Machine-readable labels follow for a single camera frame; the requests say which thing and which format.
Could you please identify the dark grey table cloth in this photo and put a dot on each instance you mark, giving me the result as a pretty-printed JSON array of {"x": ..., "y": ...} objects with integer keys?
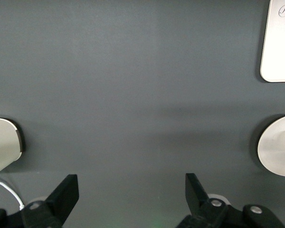
[{"x": 133, "y": 71}]

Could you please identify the round cream plate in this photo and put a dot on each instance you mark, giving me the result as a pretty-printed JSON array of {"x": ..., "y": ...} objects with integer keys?
[{"x": 273, "y": 147}]

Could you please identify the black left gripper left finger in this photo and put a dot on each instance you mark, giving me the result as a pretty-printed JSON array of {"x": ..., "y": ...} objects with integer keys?
[{"x": 59, "y": 199}]

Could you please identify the cream rabbit print tray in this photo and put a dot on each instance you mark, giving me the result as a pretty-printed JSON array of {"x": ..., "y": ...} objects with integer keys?
[{"x": 279, "y": 47}]

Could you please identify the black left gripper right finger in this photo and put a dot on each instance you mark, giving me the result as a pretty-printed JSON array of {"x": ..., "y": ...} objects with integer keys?
[{"x": 204, "y": 204}]

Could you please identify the cream toaster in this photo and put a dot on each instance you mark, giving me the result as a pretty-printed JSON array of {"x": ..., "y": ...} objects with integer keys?
[{"x": 2, "y": 142}]

